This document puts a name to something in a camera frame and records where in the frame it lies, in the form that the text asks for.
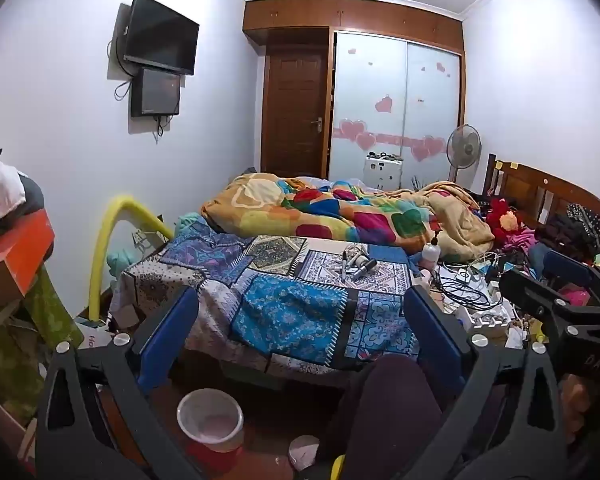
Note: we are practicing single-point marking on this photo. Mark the white paper bag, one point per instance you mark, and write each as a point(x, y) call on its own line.
point(92, 336)

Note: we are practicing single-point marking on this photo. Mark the brown wooden door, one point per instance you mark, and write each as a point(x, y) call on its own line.
point(294, 110)

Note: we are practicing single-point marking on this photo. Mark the small black wall monitor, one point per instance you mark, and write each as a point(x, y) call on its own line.
point(155, 92)

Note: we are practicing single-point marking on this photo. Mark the teal cloth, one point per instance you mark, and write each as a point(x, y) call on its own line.
point(117, 262)

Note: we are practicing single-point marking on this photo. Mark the brown wooden headboard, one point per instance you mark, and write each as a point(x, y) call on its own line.
point(535, 187)

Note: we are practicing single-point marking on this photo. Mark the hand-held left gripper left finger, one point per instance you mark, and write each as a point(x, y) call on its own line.
point(169, 340)

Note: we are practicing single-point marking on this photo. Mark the brown overhead cabinet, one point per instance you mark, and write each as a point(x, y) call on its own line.
point(350, 15)

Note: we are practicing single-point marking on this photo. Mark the white power strip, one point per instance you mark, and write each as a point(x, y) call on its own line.
point(482, 321)

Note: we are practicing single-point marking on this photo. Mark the group of pink heart stickers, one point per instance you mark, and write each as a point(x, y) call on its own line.
point(352, 130)

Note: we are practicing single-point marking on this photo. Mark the black wall television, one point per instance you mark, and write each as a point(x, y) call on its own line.
point(161, 35)

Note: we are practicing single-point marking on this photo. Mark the yellow foam tube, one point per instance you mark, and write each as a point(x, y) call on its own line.
point(102, 240)

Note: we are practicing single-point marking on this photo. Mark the green patterned cloth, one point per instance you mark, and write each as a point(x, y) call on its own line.
point(45, 310)

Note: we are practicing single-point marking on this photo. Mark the yellow round object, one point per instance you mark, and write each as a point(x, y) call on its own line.
point(338, 467)

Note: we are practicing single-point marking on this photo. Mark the standing electric fan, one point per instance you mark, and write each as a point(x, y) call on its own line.
point(463, 147)

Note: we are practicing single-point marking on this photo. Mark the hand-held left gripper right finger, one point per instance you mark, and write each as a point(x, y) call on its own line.
point(434, 340)

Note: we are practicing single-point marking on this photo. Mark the person's right hand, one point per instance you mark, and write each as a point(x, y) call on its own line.
point(577, 402)

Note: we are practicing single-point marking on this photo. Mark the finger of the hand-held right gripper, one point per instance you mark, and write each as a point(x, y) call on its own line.
point(567, 262)
point(527, 290)

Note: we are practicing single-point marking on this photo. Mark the white bottle with black cap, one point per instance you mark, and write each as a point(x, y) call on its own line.
point(430, 254)

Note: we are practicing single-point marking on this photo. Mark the white hard case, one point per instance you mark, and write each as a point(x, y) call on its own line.
point(382, 172)

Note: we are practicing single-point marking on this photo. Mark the person's leg in dark pants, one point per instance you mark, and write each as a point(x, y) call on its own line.
point(385, 410)

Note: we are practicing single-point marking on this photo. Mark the white marker pen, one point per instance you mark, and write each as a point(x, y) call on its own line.
point(345, 266)

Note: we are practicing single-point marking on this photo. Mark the crumpled white paper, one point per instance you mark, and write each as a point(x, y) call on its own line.
point(304, 452)

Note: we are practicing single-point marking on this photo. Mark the frosted sliding door wardrobe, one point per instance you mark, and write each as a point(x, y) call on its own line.
point(375, 80)

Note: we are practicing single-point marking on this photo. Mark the grey cylindrical device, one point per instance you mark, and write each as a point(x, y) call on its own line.
point(364, 270)

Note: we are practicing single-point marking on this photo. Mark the red bucket with plastic liner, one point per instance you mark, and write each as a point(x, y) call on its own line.
point(210, 422)

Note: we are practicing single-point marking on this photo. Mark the colourful patch fleece blanket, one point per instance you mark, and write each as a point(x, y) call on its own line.
point(330, 210)

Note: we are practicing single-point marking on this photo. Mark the red plush toy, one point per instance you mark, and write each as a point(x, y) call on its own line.
point(502, 220)

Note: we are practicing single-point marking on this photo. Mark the pink cloth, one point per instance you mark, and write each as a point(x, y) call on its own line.
point(520, 242)

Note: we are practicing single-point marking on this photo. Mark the blue patchwork bed sheet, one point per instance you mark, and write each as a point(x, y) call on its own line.
point(280, 305)

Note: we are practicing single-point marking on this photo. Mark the orange box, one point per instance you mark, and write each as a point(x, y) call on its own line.
point(22, 255)

